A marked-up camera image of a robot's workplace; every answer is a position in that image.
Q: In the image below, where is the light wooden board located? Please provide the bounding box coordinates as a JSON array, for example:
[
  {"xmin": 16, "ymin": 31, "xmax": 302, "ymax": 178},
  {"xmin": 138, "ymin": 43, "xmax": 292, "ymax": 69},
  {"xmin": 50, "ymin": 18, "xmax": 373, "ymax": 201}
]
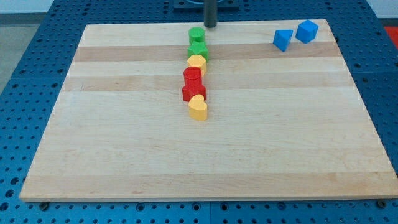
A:
[{"xmin": 19, "ymin": 19, "xmax": 397, "ymax": 202}]

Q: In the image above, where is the yellow heart block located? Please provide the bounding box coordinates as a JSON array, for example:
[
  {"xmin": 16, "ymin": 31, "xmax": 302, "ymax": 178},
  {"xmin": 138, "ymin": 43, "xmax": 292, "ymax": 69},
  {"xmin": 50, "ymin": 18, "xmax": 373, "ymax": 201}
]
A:
[{"xmin": 188, "ymin": 94, "xmax": 208, "ymax": 121}]

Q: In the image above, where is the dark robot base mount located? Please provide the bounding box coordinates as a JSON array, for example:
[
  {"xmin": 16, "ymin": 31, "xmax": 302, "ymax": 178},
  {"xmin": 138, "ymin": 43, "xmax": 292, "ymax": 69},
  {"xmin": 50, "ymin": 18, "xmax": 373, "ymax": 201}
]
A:
[{"xmin": 170, "ymin": 0, "xmax": 239, "ymax": 12}]

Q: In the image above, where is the red star block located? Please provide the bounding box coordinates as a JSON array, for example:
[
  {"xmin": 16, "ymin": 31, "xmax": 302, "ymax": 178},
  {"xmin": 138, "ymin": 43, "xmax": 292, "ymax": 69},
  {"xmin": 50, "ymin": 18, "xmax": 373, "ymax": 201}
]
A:
[{"xmin": 182, "ymin": 84, "xmax": 206, "ymax": 101}]

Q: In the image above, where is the green cylinder block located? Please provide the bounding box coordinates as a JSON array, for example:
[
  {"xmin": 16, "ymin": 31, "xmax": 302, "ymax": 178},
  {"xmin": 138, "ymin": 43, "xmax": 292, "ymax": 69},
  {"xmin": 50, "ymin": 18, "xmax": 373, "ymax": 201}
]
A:
[{"xmin": 188, "ymin": 27, "xmax": 205, "ymax": 45}]

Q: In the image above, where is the blue cube block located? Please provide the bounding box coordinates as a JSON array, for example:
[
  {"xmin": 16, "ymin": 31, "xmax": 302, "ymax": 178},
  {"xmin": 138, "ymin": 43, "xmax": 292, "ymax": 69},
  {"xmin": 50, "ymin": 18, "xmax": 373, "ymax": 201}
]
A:
[{"xmin": 295, "ymin": 20, "xmax": 319, "ymax": 44}]

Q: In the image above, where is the yellow hexagon block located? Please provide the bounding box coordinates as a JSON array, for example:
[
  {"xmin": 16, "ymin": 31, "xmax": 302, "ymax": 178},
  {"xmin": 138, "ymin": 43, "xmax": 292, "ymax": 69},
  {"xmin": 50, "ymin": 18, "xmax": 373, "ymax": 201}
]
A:
[{"xmin": 187, "ymin": 55, "xmax": 207, "ymax": 77}]

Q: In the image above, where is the blue triangle block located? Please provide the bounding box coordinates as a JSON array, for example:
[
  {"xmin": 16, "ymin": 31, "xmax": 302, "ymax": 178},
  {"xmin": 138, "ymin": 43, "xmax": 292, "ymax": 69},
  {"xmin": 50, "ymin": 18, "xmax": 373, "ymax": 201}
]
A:
[{"xmin": 272, "ymin": 29, "xmax": 294, "ymax": 52}]

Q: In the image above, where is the red cylinder block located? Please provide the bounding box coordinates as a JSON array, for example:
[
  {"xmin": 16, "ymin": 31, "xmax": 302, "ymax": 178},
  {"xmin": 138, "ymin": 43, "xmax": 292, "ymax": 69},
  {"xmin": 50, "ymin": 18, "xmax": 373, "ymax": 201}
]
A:
[{"xmin": 183, "ymin": 67, "xmax": 202, "ymax": 87}]

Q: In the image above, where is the green star block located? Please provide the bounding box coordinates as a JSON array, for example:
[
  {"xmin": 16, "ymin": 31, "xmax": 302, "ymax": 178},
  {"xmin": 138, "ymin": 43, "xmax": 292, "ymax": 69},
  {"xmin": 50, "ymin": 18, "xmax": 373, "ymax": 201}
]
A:
[{"xmin": 188, "ymin": 41, "xmax": 209, "ymax": 61}]

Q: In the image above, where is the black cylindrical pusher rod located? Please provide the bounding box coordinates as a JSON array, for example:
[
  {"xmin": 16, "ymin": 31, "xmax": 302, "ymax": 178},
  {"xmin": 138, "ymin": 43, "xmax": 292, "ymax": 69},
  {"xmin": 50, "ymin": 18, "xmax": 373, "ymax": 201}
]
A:
[{"xmin": 203, "ymin": 0, "xmax": 218, "ymax": 28}]

